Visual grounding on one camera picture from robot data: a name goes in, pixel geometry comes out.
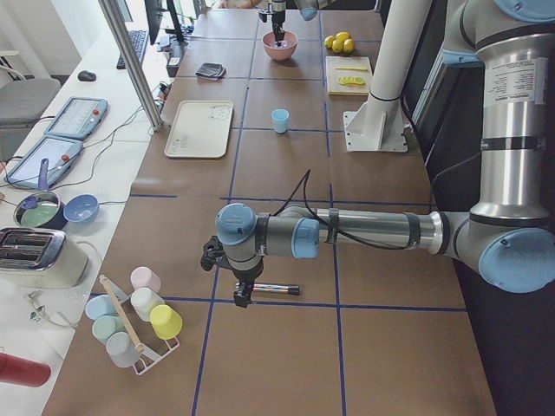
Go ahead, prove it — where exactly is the aluminium frame post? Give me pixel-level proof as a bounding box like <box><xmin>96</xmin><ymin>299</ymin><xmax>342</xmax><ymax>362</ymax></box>
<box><xmin>99</xmin><ymin>0</ymin><xmax>163</xmax><ymax>132</ymax></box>

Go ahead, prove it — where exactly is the pink cup on rack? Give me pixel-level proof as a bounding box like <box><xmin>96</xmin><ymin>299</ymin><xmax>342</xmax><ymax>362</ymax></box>
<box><xmin>130</xmin><ymin>266</ymin><xmax>161</xmax><ymax>293</ymax></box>

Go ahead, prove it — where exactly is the teach pendant tablet far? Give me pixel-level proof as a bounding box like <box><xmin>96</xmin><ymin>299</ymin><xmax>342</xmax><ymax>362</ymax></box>
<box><xmin>44</xmin><ymin>97</ymin><xmax>108</xmax><ymax>140</ymax></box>

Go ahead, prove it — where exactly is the black keyboard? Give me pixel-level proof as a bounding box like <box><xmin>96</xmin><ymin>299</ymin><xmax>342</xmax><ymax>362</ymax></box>
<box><xmin>127</xmin><ymin>29</ymin><xmax>148</xmax><ymax>64</ymax></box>

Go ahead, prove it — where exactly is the white wire cup rack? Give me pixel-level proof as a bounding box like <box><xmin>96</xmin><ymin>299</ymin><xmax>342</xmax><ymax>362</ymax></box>
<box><xmin>98</xmin><ymin>275</ymin><xmax>180</xmax><ymax>376</ymax></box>

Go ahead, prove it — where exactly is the green cup on rack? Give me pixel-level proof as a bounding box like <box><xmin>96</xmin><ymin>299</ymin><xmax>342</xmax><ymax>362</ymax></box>
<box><xmin>92</xmin><ymin>315</ymin><xmax>127</xmax><ymax>345</ymax></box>

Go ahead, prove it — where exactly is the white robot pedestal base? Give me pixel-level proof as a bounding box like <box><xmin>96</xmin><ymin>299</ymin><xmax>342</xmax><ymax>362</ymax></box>
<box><xmin>343</xmin><ymin>0</ymin><xmax>433</xmax><ymax>152</ymax></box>

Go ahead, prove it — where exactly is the teach pendant tablet near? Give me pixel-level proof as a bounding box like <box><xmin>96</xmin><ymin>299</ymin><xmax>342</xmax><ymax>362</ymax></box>
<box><xmin>5</xmin><ymin>135</ymin><xmax>83</xmax><ymax>189</ymax></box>

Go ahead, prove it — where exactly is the wooden cutting board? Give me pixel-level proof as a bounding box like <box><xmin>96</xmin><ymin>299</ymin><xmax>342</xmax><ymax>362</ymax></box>
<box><xmin>325</xmin><ymin>56</ymin><xmax>373</xmax><ymax>95</ymax></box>

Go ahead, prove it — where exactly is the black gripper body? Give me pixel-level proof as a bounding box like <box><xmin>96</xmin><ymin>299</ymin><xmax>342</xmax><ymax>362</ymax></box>
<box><xmin>200</xmin><ymin>236</ymin><xmax>264</xmax><ymax>284</ymax></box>
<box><xmin>258</xmin><ymin>0</ymin><xmax>286</xmax><ymax>26</ymax></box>

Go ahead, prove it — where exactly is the teach pendant tablet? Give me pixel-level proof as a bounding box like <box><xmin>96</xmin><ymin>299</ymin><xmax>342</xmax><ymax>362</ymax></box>
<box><xmin>44</xmin><ymin>97</ymin><xmax>108</xmax><ymax>140</ymax></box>
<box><xmin>5</xmin><ymin>135</ymin><xmax>83</xmax><ymax>189</ymax></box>

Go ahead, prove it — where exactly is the whole yellow lemon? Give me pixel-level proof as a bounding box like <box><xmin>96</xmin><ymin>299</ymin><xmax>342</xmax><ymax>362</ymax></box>
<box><xmin>343</xmin><ymin>38</ymin><xmax>356</xmax><ymax>54</ymax></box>
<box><xmin>335</xmin><ymin>31</ymin><xmax>351</xmax><ymax>42</ymax></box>
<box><xmin>323</xmin><ymin>36</ymin><xmax>336</xmax><ymax>49</ymax></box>
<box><xmin>331</xmin><ymin>39</ymin><xmax>344</xmax><ymax>54</ymax></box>

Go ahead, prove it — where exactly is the black computer mouse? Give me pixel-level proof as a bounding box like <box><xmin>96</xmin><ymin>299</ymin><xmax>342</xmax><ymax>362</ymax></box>
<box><xmin>77</xmin><ymin>70</ymin><xmax>96</xmax><ymax>82</ymax></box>

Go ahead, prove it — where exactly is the cream bear serving tray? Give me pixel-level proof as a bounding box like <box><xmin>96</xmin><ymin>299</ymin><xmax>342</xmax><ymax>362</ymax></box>
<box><xmin>164</xmin><ymin>100</ymin><xmax>233</xmax><ymax>159</ymax></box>

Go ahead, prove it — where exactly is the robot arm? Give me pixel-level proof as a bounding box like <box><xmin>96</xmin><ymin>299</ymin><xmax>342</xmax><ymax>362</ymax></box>
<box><xmin>258</xmin><ymin>0</ymin><xmax>332</xmax><ymax>46</ymax></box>
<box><xmin>200</xmin><ymin>1</ymin><xmax>554</xmax><ymax>308</ymax></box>

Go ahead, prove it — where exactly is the blue bowl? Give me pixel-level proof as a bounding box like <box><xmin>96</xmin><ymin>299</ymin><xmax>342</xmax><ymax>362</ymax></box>
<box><xmin>63</xmin><ymin>194</ymin><xmax>100</xmax><ymax>224</ymax></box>

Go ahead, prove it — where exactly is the pink bowl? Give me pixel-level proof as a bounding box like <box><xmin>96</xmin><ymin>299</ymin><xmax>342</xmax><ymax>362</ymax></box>
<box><xmin>262</xmin><ymin>31</ymin><xmax>298</xmax><ymax>61</ymax></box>

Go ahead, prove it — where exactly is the yellow cup on rack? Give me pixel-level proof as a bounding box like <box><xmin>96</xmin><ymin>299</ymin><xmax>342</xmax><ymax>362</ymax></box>
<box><xmin>150</xmin><ymin>304</ymin><xmax>183</xmax><ymax>340</ymax></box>

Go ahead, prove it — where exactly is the light blue plastic cup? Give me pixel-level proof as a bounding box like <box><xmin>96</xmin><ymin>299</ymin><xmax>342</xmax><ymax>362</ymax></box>
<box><xmin>271</xmin><ymin>108</ymin><xmax>290</xmax><ymax>133</ymax></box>

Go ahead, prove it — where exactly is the yellow plastic knife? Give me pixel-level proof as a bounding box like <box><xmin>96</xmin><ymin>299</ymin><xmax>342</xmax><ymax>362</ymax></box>
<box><xmin>335</xmin><ymin>66</ymin><xmax>369</xmax><ymax>72</ymax></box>

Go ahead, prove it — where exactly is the grey folded cloth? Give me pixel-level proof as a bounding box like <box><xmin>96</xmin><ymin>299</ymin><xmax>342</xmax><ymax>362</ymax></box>
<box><xmin>195</xmin><ymin>62</ymin><xmax>226</xmax><ymax>81</ymax></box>

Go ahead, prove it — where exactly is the cream toaster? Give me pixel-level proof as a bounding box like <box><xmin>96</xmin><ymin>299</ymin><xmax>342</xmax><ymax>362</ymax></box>
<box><xmin>1</xmin><ymin>227</ymin><xmax>88</xmax><ymax>289</ymax></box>

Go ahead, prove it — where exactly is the lemon slices row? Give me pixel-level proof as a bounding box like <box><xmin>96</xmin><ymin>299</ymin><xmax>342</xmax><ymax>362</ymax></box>
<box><xmin>336</xmin><ymin>75</ymin><xmax>366</xmax><ymax>87</ymax></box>

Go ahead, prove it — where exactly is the clear ice cubes pile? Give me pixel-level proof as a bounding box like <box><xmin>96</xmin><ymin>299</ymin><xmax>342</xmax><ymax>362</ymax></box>
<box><xmin>269</xmin><ymin>39</ymin><xmax>291</xmax><ymax>49</ymax></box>

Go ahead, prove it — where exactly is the blue cup on rack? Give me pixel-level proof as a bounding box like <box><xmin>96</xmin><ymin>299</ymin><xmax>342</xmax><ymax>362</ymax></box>
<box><xmin>85</xmin><ymin>294</ymin><xmax>117</xmax><ymax>321</ymax></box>

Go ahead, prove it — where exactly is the red bottle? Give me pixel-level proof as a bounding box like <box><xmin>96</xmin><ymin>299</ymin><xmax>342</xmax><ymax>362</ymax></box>
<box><xmin>1</xmin><ymin>353</ymin><xmax>51</xmax><ymax>387</ymax></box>

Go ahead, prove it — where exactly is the white cup on rack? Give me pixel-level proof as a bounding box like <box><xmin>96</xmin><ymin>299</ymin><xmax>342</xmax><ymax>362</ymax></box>
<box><xmin>130</xmin><ymin>287</ymin><xmax>165</xmax><ymax>322</ymax></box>

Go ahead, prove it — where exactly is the grey cup on rack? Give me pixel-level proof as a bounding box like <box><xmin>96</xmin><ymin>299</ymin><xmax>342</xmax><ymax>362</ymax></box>
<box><xmin>106</xmin><ymin>332</ymin><xmax>140</xmax><ymax>368</ymax></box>

